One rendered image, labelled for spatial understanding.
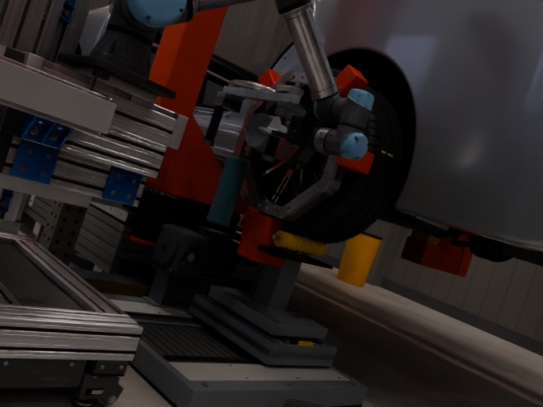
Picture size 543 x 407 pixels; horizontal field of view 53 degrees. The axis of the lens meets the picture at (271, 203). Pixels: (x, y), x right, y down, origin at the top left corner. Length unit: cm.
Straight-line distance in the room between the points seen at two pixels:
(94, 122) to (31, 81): 15
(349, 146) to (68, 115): 73
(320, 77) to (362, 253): 452
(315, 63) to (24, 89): 81
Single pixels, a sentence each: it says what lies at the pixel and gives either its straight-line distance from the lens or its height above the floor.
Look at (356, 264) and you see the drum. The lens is 606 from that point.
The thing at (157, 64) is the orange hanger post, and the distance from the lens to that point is 234.
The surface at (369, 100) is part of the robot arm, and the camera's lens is 158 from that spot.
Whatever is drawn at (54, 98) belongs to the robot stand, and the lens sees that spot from 120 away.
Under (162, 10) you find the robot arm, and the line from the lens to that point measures 129.
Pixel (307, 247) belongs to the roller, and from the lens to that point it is 204.
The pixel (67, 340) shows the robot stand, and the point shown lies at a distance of 138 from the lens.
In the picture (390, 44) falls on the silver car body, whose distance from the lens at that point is 221.
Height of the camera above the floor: 65
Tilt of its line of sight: 1 degrees down
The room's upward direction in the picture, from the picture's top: 19 degrees clockwise
